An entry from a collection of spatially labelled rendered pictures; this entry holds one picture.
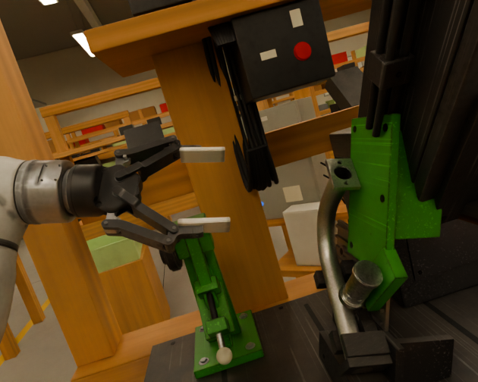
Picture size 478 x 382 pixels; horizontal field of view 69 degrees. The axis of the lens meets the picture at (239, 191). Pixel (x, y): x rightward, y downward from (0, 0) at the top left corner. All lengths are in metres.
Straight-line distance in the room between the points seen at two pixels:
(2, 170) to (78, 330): 0.50
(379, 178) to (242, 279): 0.47
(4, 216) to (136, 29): 0.37
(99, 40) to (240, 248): 0.51
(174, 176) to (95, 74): 10.00
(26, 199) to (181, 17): 0.39
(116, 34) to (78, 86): 10.18
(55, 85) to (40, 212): 10.52
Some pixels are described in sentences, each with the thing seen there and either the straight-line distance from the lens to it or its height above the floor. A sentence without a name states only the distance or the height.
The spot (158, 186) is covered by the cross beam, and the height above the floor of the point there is 1.22.
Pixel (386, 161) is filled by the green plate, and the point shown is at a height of 1.22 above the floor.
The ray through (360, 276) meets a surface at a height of 1.09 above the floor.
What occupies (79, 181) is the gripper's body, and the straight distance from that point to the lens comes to 0.50.
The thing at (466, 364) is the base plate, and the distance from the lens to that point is 0.64.
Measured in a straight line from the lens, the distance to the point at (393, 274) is 0.46.
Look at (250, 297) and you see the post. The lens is 0.87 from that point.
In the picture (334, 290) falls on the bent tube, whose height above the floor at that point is 1.03.
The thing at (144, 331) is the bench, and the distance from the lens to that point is 0.99.
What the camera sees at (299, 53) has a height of 1.41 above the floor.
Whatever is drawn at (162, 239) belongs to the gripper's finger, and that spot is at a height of 1.20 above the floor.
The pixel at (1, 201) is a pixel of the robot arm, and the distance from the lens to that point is 0.53.
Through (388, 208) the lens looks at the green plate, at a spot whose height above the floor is 1.16.
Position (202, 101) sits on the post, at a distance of 0.78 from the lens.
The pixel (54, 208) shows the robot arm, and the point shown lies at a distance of 0.51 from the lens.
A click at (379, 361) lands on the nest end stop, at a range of 0.54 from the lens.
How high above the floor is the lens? 1.31
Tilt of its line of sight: 10 degrees down
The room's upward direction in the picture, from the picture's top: 16 degrees counter-clockwise
